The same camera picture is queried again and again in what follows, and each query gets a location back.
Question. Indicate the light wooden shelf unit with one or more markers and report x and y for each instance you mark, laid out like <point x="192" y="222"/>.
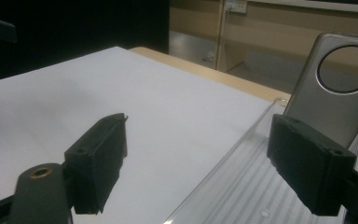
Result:
<point x="276" y="31"/>

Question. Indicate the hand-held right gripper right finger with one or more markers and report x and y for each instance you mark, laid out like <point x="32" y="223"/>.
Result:
<point x="310" y="168"/>

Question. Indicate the silver phone case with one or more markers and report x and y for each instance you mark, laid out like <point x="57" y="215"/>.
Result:
<point x="310" y="109"/>

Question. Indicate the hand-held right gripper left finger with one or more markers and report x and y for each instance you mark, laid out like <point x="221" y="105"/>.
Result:
<point x="96" y="161"/>

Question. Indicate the black curtain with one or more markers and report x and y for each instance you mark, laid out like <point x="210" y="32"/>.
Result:
<point x="74" y="25"/>

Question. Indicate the white table sheet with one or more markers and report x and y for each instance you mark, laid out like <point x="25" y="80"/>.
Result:
<point x="136" y="93"/>

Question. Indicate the clear plastic tray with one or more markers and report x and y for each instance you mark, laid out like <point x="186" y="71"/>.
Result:
<point x="245" y="186"/>

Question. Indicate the white wall socket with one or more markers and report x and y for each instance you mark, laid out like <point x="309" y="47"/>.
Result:
<point x="236" y="6"/>

